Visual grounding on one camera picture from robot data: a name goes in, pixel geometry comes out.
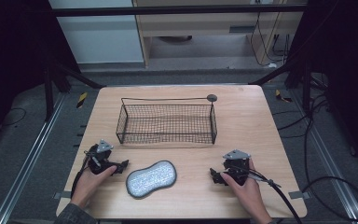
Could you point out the dark curtain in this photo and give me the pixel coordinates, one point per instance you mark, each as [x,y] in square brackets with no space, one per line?
[348,77]
[12,62]

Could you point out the white cabinet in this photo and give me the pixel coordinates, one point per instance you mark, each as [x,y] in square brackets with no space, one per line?
[102,40]

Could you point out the black metal stand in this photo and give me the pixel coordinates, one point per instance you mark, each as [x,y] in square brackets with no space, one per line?
[51,93]
[306,90]

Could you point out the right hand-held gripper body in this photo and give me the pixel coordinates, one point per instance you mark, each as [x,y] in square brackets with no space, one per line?
[236,163]

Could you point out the aluminium floor rail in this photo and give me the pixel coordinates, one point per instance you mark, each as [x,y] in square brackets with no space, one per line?
[28,161]
[329,161]

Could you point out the grey tape strip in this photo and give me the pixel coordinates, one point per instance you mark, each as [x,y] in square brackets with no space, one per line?
[299,195]
[62,195]

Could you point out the black horizontal frame bar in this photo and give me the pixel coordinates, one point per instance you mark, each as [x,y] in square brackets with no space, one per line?
[180,10]

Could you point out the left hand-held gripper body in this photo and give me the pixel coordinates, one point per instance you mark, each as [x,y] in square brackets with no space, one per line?
[101,157]

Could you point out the person's right hand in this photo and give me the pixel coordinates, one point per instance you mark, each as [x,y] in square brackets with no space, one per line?
[248,193]

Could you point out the person's left hand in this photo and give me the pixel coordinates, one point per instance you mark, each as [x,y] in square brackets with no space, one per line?
[88,186]

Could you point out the grey oval cleaning pad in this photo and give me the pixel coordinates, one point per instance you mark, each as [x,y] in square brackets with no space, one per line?
[150,179]

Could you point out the yellow black striped tape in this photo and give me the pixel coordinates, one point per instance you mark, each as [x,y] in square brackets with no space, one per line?
[282,97]
[81,99]

